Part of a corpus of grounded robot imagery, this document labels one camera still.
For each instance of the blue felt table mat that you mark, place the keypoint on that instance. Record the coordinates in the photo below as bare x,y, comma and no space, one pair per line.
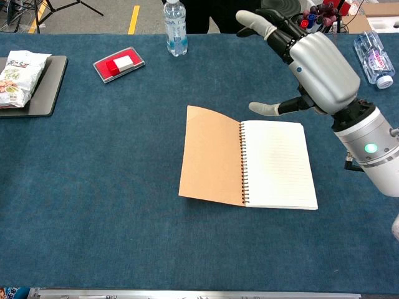
93,187

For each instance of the dark cap marker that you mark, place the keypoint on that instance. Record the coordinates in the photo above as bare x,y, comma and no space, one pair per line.
320,21

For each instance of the clear water bottle pink label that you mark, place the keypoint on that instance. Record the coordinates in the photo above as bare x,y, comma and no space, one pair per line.
372,62

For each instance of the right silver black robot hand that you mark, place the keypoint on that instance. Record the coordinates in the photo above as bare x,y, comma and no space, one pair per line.
324,68

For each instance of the colourful printed packaging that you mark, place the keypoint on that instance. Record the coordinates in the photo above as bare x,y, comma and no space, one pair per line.
15,293

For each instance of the red white stamp block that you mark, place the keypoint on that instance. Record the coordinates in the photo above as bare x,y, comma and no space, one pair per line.
123,63

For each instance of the red cap marker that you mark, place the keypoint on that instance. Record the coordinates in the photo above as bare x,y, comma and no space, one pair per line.
304,23

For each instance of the kraft spiral notebook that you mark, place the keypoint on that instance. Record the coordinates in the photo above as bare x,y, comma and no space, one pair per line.
274,162

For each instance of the red flat object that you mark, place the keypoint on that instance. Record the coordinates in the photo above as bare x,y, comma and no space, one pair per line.
343,7

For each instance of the aluminium table edge rail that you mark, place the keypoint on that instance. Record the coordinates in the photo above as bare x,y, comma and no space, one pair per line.
187,294

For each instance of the black tripod stand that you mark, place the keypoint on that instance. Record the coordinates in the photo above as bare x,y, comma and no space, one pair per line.
37,18

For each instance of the dark grey tray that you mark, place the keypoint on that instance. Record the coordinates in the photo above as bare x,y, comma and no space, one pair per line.
46,96

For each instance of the black round stool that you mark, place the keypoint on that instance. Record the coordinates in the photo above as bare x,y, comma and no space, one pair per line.
280,4

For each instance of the clear water bottle blue label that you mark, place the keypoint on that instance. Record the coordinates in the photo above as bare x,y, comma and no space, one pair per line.
176,31

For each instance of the yellow floor tape strip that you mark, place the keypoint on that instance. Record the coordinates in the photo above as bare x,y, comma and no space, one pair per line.
134,20
37,15

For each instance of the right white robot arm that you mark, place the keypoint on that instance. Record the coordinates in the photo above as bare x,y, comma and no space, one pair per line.
374,168

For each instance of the red ink pad case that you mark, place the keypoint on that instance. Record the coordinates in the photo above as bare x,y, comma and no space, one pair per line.
104,73

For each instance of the person in black clothes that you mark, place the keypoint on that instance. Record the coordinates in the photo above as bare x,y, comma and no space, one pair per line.
212,15

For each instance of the white foam box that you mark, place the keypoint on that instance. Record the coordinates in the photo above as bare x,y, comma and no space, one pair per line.
385,24

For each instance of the blue cap marker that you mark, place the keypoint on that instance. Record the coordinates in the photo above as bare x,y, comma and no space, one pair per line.
311,17

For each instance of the white snack bag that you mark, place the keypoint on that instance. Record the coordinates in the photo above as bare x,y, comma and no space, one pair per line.
18,78

